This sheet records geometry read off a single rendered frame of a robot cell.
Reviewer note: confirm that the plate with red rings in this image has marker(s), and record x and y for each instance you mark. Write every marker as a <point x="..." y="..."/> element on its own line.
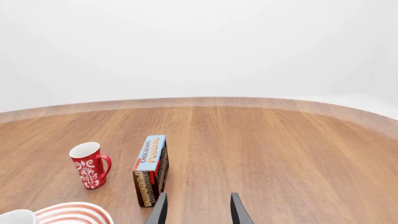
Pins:
<point x="74" y="213"/>

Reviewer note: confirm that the red patterned mug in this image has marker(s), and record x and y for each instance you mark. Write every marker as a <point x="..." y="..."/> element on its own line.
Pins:
<point x="88" y="166"/>

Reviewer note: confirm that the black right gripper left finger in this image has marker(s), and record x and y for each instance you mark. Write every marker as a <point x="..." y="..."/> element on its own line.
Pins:
<point x="158" y="211"/>

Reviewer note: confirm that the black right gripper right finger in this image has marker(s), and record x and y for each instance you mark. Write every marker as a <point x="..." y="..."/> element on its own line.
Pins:
<point x="239" y="211"/>

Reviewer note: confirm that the chocolate pudding box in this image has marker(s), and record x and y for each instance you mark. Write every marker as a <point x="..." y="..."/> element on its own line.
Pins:
<point x="151" y="168"/>

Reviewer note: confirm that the white mug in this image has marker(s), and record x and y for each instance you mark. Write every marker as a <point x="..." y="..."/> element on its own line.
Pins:
<point x="17" y="217"/>

